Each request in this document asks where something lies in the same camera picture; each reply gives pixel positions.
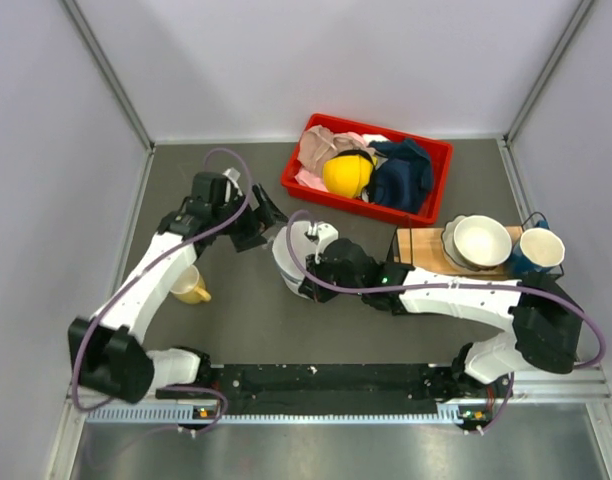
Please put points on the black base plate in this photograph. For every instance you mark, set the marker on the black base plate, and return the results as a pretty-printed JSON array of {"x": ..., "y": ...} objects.
[{"x": 338, "y": 389}]

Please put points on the pink garment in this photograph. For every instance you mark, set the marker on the pink garment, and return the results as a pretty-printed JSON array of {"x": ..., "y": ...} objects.
[{"x": 343, "y": 142}]

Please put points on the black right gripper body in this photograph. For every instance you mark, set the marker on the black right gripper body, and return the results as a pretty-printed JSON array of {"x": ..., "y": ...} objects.
[{"x": 325, "y": 270}]

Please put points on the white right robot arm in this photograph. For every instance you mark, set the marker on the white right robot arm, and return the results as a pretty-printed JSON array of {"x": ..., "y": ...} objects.
[{"x": 538, "y": 324}]

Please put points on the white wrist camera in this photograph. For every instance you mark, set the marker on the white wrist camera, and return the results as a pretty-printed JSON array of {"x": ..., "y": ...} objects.
[
  {"x": 233, "y": 189},
  {"x": 321, "y": 234}
]

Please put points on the grey slotted cable duct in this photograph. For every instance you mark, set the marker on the grey slotted cable duct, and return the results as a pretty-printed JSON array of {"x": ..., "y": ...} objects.
[{"x": 175, "y": 413}]

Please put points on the navy blue garment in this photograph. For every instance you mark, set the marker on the navy blue garment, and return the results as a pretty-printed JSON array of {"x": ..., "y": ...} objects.
[{"x": 404, "y": 179}]

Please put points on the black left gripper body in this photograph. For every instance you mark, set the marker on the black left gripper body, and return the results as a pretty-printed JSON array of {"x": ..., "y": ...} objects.
[{"x": 235, "y": 205}]

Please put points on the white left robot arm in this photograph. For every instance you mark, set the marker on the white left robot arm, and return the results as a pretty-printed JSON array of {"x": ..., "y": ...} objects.
[{"x": 106, "y": 349}]

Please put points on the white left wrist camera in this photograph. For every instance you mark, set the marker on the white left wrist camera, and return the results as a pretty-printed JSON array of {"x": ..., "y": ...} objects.
[{"x": 233, "y": 189}]

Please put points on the beige garment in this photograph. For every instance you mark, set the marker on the beige garment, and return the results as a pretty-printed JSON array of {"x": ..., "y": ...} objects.
[{"x": 316, "y": 147}]

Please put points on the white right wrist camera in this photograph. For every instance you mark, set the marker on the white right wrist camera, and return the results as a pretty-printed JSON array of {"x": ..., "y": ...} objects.
[{"x": 321, "y": 234}]

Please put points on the white mesh laundry bag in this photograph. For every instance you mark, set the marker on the white mesh laundry bag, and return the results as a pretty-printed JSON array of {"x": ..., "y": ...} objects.
[{"x": 290, "y": 243}]

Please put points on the red plastic bin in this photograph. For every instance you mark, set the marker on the red plastic bin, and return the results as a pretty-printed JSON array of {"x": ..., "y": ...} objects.
[{"x": 440, "y": 153}]

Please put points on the blue cup cream inside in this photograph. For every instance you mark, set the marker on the blue cup cream inside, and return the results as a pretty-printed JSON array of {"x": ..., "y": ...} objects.
[{"x": 538, "y": 249}]

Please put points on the white garment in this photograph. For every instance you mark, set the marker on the white garment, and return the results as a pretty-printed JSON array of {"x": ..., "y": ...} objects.
[{"x": 368, "y": 139}]

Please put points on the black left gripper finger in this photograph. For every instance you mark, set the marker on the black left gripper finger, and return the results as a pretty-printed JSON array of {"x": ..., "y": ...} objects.
[
  {"x": 248, "y": 237},
  {"x": 267, "y": 213}
]

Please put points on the cream bowl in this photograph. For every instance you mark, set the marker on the cream bowl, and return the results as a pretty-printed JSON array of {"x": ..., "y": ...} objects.
[{"x": 476, "y": 242}]

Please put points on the black wire wooden shelf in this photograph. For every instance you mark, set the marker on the black wire wooden shelf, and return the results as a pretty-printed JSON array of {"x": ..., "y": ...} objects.
[{"x": 422, "y": 247}]

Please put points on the yellow mug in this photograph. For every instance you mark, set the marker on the yellow mug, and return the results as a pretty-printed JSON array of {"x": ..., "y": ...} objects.
[{"x": 190, "y": 287}]

